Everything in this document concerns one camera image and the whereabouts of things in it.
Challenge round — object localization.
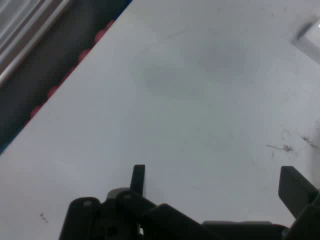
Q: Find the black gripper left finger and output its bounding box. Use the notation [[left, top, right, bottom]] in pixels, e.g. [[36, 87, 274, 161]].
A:
[[58, 164, 208, 240]]

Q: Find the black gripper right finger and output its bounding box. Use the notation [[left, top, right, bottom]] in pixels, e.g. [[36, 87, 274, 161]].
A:
[[278, 165, 320, 240]]

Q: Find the white cutlery rest block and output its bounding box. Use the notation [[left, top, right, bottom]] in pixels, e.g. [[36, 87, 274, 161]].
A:
[[289, 16, 320, 60]]

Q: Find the horizontal aluminium frame rail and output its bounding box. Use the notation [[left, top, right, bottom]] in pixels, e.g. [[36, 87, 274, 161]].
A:
[[0, 0, 74, 87]]

